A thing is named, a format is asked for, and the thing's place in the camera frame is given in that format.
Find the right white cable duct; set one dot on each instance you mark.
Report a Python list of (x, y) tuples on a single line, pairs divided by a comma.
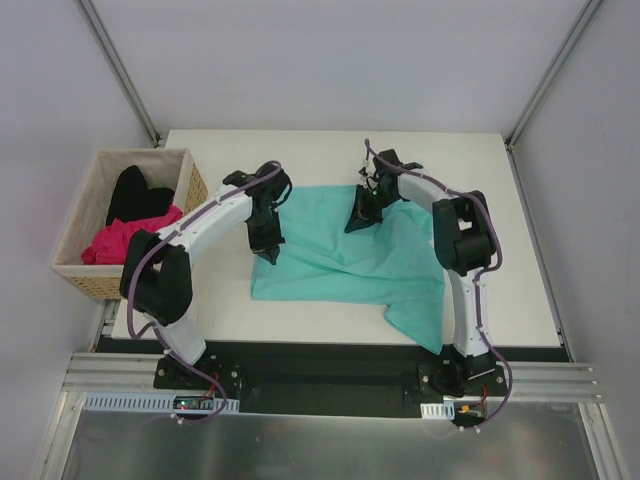
[(450, 410)]

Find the left rear aluminium post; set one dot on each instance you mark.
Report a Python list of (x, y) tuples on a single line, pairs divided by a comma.
[(119, 70)]

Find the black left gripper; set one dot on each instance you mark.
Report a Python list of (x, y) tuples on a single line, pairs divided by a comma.
[(265, 240)]

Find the black t shirt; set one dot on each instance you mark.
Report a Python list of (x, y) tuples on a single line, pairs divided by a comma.
[(132, 198)]

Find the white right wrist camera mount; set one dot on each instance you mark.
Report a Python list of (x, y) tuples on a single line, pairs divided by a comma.
[(367, 169)]

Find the pink t shirt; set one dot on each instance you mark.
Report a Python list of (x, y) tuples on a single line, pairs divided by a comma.
[(110, 244)]

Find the right rear aluminium post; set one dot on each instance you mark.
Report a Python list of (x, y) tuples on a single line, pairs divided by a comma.
[(569, 44)]

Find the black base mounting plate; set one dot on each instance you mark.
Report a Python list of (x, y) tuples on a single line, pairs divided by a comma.
[(322, 379)]

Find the wicker laundry basket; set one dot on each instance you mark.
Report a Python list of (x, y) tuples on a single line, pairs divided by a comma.
[(171, 168)]

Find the aluminium post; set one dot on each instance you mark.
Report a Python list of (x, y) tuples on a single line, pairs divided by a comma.
[(569, 44), (119, 70)]

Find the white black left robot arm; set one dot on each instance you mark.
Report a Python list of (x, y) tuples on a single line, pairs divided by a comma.
[(157, 279)]

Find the white cable duct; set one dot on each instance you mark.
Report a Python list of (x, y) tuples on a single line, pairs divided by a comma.
[(158, 403), (450, 410)]

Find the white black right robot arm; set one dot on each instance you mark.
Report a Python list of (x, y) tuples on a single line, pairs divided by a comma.
[(465, 245)]

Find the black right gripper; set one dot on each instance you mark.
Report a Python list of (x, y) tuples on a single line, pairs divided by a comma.
[(366, 211)]

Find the teal t shirt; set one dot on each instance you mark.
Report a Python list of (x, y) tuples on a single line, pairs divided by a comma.
[(392, 263)]

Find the left white cable duct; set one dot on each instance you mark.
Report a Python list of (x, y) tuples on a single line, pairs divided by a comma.
[(158, 403)]

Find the aluminium front frame rail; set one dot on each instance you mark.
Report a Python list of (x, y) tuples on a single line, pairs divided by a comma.
[(533, 375)]

